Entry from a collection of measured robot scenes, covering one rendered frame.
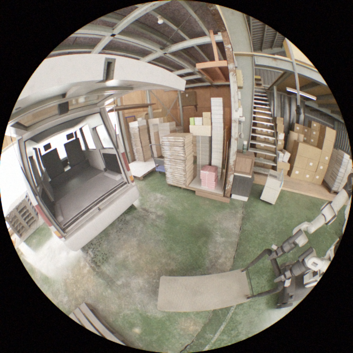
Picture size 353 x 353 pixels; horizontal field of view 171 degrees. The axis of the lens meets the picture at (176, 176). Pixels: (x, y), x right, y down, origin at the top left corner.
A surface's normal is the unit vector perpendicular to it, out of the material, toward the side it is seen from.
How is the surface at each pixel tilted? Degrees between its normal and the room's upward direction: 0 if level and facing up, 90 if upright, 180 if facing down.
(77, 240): 87
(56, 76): 106
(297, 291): 0
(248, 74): 90
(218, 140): 90
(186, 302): 0
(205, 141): 90
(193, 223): 0
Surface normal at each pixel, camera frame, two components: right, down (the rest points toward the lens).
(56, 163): 0.86, 0.23
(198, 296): -0.09, -0.86
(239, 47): -0.51, 0.47
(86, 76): 0.85, 0.42
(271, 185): -0.72, 0.40
